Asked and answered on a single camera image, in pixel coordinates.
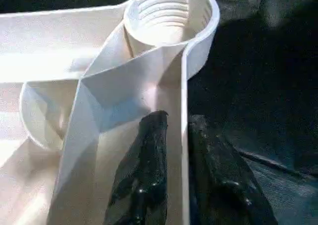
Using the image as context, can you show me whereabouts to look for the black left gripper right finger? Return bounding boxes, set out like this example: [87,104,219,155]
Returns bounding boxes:
[187,114,279,225]

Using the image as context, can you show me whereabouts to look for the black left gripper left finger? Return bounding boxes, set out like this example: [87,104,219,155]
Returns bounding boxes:
[104,110,169,225]

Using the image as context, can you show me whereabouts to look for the white plastic table top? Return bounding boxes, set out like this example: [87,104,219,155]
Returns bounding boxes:
[0,0,221,225]

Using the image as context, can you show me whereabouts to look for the black mat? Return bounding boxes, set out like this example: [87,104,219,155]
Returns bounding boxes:
[0,0,318,225]

